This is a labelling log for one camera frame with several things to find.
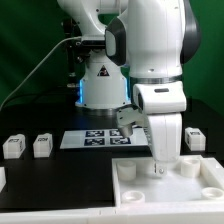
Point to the white sheet with fiducial tags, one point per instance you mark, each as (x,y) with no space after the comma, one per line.
(76,139)

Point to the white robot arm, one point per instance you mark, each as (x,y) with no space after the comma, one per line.
(153,38)

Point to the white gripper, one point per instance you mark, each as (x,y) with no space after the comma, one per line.
(162,105)

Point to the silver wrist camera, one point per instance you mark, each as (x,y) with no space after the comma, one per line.
(125,119)

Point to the white square tabletop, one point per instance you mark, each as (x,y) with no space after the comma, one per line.
(191,178)

